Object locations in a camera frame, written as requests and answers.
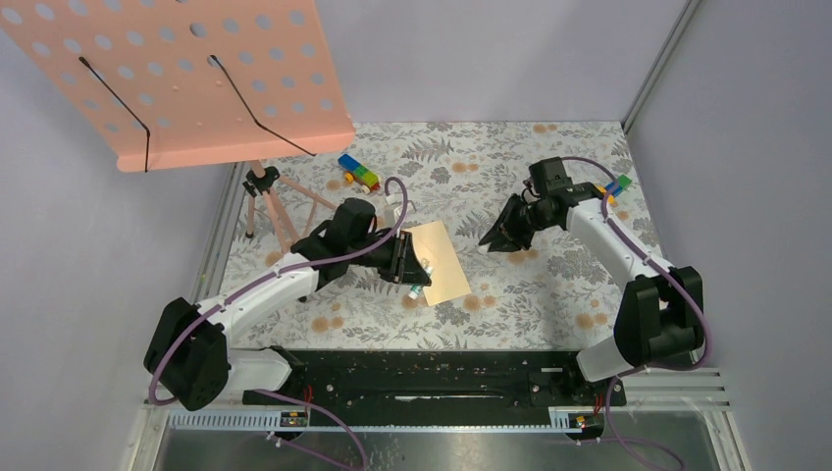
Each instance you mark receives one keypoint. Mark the pink tripod music stand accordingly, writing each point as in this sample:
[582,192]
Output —
[174,84]

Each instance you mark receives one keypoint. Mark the cream envelope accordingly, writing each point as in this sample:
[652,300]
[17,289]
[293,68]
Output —
[433,247]

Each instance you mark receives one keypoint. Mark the white green glue stick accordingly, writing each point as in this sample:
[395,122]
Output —
[420,280]

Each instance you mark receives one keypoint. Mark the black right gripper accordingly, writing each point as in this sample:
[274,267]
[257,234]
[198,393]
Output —
[505,235]

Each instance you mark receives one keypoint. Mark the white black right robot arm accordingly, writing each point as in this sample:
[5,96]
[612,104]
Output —
[660,314]

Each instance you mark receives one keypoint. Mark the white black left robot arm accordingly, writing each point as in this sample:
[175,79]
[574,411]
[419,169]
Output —
[191,357]

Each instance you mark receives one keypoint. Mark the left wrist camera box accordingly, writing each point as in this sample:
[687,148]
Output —
[392,215]

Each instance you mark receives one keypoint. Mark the floral patterned table mat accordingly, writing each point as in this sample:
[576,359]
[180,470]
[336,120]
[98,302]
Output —
[556,295]

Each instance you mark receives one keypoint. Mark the yellow blue green toy blocks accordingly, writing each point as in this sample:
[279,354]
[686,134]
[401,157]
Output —
[615,188]

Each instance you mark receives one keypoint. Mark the aluminium frame rail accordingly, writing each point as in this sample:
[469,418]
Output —
[657,391]

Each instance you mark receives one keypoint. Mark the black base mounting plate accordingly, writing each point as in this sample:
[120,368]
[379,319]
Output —
[444,388]

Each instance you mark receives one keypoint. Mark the multicolour toy block car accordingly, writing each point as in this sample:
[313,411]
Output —
[356,172]

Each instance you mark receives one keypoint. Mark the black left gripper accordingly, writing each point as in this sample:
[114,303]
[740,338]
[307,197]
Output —
[409,267]

